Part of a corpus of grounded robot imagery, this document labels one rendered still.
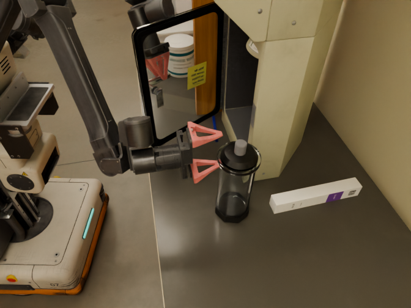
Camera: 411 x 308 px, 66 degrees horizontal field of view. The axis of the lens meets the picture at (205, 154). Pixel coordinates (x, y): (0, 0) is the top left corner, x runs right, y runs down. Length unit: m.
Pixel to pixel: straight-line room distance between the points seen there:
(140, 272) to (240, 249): 1.10
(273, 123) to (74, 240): 1.24
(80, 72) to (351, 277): 0.80
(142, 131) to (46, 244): 1.23
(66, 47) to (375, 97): 0.89
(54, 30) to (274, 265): 0.75
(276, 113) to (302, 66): 0.14
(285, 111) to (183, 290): 0.52
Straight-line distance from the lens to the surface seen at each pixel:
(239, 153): 0.75
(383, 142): 1.13
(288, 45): 0.75
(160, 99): 0.94
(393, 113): 1.08
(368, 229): 1.02
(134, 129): 0.68
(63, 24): 0.77
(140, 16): 0.95
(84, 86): 0.74
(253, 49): 0.86
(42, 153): 1.46
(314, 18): 0.75
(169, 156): 0.70
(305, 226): 0.96
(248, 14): 0.68
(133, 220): 2.09
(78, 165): 2.50
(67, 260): 1.74
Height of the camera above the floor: 1.72
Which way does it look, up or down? 46 degrees down
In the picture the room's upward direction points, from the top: straight up
